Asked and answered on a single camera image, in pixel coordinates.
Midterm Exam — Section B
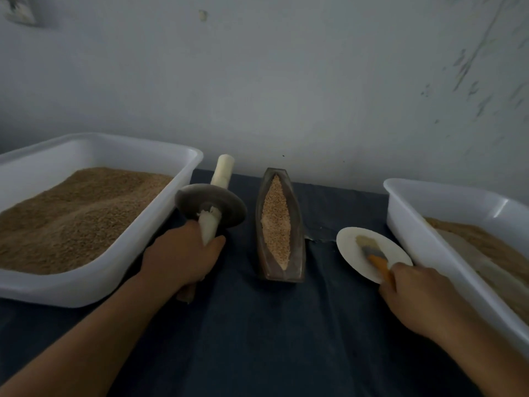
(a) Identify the person's left hand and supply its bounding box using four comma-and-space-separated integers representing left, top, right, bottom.
139, 221, 226, 303

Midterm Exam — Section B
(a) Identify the person's right hand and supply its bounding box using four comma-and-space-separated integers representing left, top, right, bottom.
379, 262, 476, 344

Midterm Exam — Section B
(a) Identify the white plastic scoop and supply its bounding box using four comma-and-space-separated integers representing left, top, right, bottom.
438, 229, 529, 323

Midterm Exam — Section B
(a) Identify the metal grinding wheel with handle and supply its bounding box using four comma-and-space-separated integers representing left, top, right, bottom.
174, 154, 248, 304

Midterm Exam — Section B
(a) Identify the orange-handled paint brush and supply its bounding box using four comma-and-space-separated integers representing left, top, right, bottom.
356, 235, 393, 282

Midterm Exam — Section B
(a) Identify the large brown grain heap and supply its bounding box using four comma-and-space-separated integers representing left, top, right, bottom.
0, 167, 175, 275
424, 216, 529, 286

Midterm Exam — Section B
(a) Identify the boat-shaped metal grinding trough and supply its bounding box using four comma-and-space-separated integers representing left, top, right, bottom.
253, 168, 307, 283

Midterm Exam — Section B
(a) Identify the person's left forearm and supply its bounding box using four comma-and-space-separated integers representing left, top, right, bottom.
0, 277, 179, 397

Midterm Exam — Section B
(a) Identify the white plastic tub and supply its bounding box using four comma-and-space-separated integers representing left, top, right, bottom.
0, 133, 204, 308
384, 178, 529, 361

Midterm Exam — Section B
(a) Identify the white round plate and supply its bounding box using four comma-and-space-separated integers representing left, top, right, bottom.
336, 226, 414, 285

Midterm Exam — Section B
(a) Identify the dark blue table cloth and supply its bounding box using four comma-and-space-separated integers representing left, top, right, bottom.
0, 168, 489, 397

